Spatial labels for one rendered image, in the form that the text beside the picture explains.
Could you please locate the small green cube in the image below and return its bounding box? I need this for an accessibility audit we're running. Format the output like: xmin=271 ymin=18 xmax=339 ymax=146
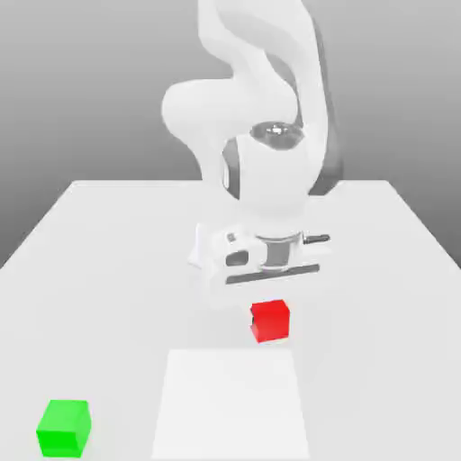
xmin=35 ymin=398 xmax=93 ymax=459

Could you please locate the small red cube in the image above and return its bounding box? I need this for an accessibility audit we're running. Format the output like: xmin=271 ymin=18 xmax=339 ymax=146
xmin=249 ymin=298 xmax=292 ymax=344

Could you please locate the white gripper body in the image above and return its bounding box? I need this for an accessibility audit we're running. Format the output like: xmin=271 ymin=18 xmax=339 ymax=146
xmin=209 ymin=263 xmax=322 ymax=312

